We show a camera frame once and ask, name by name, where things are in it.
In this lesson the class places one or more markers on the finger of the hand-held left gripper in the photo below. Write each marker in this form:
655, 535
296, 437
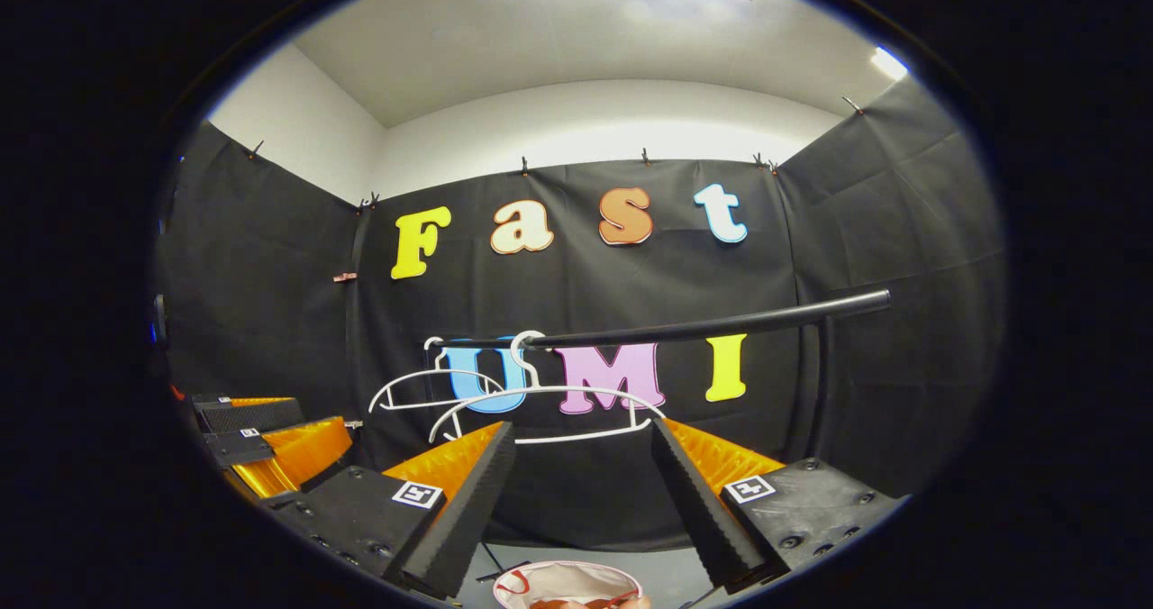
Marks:
234, 447
252, 417

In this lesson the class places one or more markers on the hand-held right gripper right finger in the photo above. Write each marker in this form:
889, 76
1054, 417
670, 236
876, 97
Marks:
698, 519

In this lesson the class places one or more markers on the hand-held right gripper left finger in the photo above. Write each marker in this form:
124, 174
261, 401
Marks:
468, 510

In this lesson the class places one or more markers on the white plastic hanger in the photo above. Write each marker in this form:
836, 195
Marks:
450, 372
558, 388

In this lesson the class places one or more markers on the black clothes rack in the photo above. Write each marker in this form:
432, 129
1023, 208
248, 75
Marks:
721, 325

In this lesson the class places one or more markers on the black backdrop cloth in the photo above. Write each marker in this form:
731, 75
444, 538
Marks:
270, 321

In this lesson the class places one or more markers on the row of black backdrop clips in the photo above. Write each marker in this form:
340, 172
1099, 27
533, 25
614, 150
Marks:
524, 167

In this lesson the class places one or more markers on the small ceiling light panel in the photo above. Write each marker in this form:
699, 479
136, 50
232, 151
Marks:
887, 62

